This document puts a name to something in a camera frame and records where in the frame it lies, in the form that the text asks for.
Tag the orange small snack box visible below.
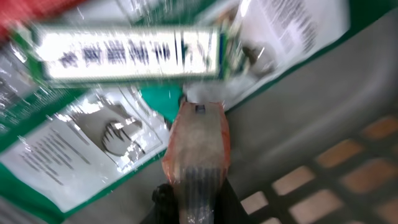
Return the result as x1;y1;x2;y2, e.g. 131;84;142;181
162;101;231;223

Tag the white green candy pack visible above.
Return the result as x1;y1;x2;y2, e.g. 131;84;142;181
31;24;225;86

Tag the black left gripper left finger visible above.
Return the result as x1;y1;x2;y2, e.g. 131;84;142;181
152;184;180;224

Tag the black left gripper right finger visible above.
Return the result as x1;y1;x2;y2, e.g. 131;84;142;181
214;179;249;224

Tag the green white packaged item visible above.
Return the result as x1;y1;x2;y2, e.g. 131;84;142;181
1;87;169;213

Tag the grey plastic shopping basket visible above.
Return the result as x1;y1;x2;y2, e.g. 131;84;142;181
0;9;398;224

